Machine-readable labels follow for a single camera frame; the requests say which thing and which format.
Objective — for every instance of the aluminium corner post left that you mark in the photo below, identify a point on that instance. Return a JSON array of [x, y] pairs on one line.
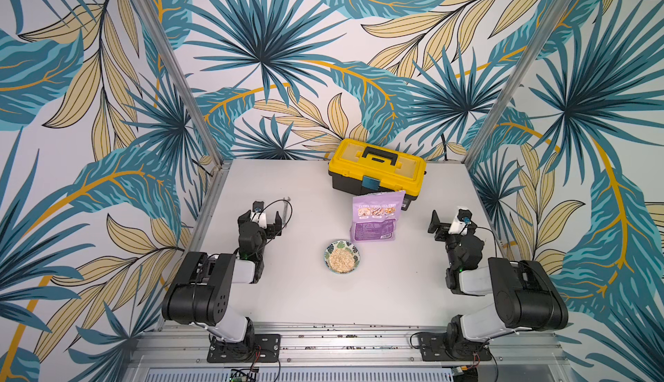
[[163, 47]]

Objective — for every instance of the aluminium corner post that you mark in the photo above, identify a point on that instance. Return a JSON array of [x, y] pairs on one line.
[[163, 47], [534, 36]]

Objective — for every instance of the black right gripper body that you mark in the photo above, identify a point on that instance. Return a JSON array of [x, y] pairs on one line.
[[449, 228]]

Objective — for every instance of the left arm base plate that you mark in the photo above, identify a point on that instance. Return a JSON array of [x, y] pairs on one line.
[[263, 348]]

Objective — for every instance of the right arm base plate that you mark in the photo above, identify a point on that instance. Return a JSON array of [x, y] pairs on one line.
[[436, 347]]

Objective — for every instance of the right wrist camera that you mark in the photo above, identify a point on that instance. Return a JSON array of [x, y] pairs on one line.
[[461, 222]]

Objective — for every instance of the yellow and black toolbox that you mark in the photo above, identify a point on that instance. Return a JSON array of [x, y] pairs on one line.
[[359, 168]]

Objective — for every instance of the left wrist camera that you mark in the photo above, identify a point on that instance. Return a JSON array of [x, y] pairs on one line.
[[258, 215]]

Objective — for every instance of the aluminium front rail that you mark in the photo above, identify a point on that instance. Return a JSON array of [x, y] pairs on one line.
[[336, 352]]

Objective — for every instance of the green leaf pattern bowl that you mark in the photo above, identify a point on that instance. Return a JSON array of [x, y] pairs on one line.
[[341, 257]]

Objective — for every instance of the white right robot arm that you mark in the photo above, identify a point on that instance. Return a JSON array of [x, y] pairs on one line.
[[523, 296]]

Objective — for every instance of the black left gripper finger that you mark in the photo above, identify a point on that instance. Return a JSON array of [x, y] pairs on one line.
[[244, 218], [274, 229]]

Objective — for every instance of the purple oats bag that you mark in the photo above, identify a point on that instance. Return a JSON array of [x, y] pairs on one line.
[[375, 216]]

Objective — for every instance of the aluminium corner post right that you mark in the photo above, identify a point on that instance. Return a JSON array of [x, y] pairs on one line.
[[534, 36]]

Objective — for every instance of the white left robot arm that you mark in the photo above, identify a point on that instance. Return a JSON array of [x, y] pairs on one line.
[[200, 292]]

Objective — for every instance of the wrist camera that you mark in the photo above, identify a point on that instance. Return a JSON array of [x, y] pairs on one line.
[[258, 215], [461, 222]]

